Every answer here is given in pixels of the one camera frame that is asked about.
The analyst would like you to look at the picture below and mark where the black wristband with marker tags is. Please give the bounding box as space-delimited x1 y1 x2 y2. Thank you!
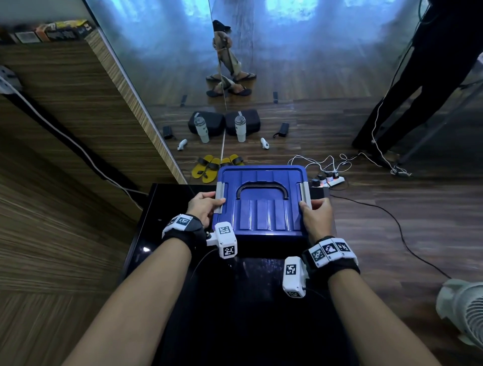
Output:
301 236 361 282
161 214 207 257

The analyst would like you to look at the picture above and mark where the white wall cable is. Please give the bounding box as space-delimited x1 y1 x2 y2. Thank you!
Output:
0 81 148 211

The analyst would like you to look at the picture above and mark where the person's right forearm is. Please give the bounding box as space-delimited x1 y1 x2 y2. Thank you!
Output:
328 268 442 366

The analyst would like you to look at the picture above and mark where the blue bin lid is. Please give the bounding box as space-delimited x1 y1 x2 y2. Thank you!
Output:
212 164 310 238

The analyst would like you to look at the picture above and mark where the black glossy low table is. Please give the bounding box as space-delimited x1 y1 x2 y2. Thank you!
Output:
120 182 361 366

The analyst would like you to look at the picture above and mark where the black camera cable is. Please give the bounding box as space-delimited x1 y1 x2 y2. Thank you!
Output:
190 247 219 280

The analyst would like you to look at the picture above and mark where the black pouch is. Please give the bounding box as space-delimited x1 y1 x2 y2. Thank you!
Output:
224 109 262 136

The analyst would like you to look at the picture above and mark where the black floor cable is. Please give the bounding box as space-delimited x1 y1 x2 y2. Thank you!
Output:
329 193 452 280

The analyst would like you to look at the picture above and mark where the person's right hand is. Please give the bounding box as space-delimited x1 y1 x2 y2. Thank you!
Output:
298 197 335 245

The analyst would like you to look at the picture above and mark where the person's left hand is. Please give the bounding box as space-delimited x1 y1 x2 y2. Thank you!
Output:
185 191 226 230

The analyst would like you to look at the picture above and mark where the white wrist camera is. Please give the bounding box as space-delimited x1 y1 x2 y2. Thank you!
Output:
282 256 310 299
206 221 238 260

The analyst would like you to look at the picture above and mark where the thin white hanging cable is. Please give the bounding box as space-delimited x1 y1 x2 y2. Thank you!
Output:
287 98 413 178

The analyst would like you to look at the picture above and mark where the blue plastic bin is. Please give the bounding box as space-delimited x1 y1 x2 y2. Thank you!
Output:
213 180 331 246

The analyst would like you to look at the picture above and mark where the white floor fan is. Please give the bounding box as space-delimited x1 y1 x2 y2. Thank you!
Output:
436 278 483 349

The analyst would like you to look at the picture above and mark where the white water bottle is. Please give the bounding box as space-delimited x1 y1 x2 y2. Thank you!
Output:
234 112 248 143

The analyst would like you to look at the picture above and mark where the row of small assorted items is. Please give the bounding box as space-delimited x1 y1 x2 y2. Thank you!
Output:
0 19 95 44

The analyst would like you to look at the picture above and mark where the person's left forearm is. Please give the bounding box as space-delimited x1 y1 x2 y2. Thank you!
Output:
62 237 192 366

